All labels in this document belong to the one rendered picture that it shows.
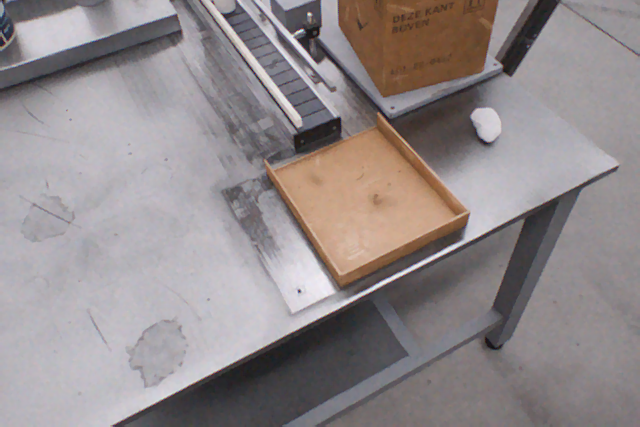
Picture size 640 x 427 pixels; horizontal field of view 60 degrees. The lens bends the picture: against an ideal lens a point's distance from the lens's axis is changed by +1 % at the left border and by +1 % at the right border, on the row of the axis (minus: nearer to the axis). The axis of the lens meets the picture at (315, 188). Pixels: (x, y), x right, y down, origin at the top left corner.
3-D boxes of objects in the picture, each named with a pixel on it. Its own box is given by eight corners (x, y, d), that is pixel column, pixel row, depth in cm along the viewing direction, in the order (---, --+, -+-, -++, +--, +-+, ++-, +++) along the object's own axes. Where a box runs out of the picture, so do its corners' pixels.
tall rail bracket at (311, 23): (289, 80, 128) (282, 18, 116) (317, 70, 130) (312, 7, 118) (296, 88, 126) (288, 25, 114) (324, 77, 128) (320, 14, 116)
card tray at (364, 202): (266, 173, 110) (263, 159, 107) (378, 126, 117) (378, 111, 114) (340, 288, 92) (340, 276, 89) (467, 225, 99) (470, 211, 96)
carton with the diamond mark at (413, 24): (337, 24, 138) (333, -88, 118) (426, 3, 142) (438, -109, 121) (382, 98, 119) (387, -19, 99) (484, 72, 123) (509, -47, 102)
